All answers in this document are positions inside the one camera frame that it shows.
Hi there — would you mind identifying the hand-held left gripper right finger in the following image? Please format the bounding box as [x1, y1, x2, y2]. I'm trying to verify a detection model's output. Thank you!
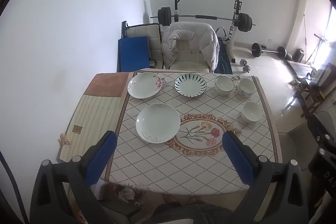
[222, 131, 309, 224]

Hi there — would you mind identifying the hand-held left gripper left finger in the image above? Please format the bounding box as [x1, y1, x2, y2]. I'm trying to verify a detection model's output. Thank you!
[30, 131, 141, 224]

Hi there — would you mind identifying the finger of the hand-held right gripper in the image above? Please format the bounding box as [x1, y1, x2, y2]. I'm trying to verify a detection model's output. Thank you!
[308, 147, 336, 189]
[307, 112, 336, 148]

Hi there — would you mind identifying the plain white bowl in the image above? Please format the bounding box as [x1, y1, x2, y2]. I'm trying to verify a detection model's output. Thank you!
[241, 102, 263, 124]

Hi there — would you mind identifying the grey floral white plate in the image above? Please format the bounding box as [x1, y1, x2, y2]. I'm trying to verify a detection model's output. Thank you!
[135, 103, 181, 144]

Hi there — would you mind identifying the pink floral white plate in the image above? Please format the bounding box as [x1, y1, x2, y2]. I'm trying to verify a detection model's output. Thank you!
[127, 72, 163, 99]

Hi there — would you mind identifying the blue leaf pattern plate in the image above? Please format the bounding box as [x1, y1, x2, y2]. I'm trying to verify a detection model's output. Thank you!
[174, 73, 207, 97]

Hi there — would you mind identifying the dark wooden chair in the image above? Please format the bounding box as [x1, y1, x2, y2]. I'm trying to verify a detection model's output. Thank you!
[291, 63, 336, 119]

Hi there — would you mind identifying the crumpled beige paper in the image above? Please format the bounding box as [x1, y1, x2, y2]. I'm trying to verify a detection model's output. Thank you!
[57, 133, 71, 146]

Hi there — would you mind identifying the beige and brown striped mat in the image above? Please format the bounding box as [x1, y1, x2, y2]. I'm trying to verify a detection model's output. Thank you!
[57, 72, 134, 163]

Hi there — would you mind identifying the diamond patterned floral tablecloth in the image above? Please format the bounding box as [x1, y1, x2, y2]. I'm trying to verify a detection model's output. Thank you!
[101, 70, 279, 203]

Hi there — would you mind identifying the heart and flower print bowl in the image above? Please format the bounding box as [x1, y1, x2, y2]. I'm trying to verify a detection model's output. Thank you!
[238, 78, 256, 96]

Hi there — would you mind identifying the green rimmed white bowl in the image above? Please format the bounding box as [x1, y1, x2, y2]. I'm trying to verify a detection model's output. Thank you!
[215, 76, 235, 96]

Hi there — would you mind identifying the grey metal stand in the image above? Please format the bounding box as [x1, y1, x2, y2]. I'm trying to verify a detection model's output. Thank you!
[307, 33, 332, 64]

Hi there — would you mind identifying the chrome dumbbell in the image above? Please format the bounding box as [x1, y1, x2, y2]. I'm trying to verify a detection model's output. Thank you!
[239, 59, 251, 73]

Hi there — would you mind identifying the short barbell with black weights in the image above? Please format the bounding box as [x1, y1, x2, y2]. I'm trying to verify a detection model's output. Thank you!
[249, 43, 286, 59]

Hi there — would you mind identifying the blue patterned weight bench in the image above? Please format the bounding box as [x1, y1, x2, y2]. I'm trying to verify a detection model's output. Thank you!
[214, 39, 234, 74]

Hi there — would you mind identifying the blue folded pad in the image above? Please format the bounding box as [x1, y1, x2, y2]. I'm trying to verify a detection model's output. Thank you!
[117, 35, 150, 73]

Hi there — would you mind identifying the cream padded chair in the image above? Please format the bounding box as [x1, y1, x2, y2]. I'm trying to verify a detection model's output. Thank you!
[163, 39, 210, 73]

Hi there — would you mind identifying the white down jacket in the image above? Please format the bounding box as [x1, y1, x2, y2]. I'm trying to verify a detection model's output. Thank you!
[161, 22, 220, 73]

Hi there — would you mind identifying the cream quilted cushion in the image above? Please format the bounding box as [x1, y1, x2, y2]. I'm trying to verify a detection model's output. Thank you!
[125, 23, 162, 62]

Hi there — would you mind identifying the long barbell with black weights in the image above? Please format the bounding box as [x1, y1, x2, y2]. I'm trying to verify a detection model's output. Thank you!
[150, 7, 256, 33]

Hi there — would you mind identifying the white weight rack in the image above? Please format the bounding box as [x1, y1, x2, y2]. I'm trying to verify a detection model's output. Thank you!
[172, 0, 243, 62]

